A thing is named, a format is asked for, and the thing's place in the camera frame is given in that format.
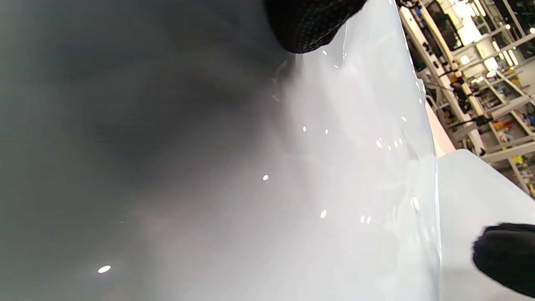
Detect person's right hand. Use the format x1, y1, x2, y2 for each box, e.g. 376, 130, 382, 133
472, 223, 535, 298

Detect person's left hand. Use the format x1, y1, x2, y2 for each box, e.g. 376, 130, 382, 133
263, 0, 368, 54

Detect blue plastic snap folder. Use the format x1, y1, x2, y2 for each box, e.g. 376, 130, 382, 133
0, 0, 535, 301

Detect row of background work tables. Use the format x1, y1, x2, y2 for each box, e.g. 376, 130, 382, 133
395, 0, 489, 157

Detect white storage shelving with items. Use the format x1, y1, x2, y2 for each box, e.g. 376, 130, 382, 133
453, 31, 535, 198

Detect ceiling light strips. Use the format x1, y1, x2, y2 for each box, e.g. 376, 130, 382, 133
447, 0, 535, 80

